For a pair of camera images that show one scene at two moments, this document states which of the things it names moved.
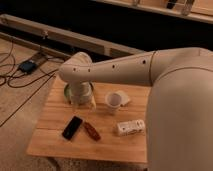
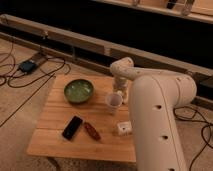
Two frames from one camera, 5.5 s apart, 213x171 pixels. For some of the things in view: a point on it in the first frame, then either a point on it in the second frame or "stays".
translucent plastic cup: (113, 100) stays
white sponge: (124, 97) stays
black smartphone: (72, 127) stays
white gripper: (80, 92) → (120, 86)
